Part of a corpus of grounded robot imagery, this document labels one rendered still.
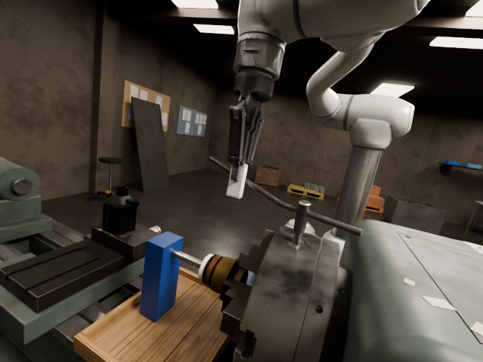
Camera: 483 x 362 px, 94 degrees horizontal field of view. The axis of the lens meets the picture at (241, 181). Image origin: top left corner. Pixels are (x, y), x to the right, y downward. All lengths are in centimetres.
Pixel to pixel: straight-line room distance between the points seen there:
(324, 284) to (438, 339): 15
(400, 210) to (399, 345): 573
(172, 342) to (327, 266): 45
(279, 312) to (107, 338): 47
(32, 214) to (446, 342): 131
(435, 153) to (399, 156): 89
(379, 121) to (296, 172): 713
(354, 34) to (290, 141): 753
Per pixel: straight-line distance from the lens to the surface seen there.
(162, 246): 63
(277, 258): 43
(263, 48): 44
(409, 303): 37
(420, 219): 618
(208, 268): 57
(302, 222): 43
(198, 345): 71
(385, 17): 42
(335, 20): 43
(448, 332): 35
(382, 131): 89
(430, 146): 864
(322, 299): 41
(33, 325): 78
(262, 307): 41
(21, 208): 128
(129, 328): 75
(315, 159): 792
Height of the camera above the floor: 141
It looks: 11 degrees down
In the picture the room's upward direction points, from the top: 10 degrees clockwise
